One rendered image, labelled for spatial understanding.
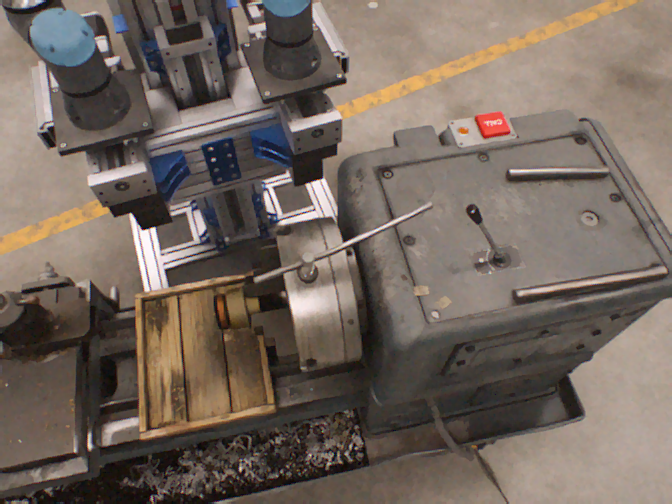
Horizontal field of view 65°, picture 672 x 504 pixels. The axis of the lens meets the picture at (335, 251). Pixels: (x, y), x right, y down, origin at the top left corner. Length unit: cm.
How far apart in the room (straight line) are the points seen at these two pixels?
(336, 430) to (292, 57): 100
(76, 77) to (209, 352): 68
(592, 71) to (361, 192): 259
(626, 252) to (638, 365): 145
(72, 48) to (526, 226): 99
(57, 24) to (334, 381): 98
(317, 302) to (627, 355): 176
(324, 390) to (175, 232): 126
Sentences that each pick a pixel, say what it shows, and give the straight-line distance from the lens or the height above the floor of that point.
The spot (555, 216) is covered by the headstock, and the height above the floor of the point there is 125.
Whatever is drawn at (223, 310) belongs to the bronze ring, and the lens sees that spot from 111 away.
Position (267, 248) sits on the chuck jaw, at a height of 120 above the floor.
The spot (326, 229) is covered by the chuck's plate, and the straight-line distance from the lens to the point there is 105.
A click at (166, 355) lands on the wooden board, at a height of 88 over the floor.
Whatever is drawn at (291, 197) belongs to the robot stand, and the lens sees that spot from 236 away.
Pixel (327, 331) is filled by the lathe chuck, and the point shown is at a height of 117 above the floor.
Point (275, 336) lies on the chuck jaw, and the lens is 109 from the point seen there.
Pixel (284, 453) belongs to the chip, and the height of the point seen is 59.
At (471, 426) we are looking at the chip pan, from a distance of 166.
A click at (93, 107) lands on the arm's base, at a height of 122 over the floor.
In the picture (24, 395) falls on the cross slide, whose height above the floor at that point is 97.
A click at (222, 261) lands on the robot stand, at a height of 21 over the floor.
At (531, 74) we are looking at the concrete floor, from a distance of 338.
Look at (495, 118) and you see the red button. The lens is 123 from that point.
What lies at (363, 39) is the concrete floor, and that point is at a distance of 342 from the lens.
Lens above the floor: 211
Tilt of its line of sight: 60 degrees down
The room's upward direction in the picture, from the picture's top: straight up
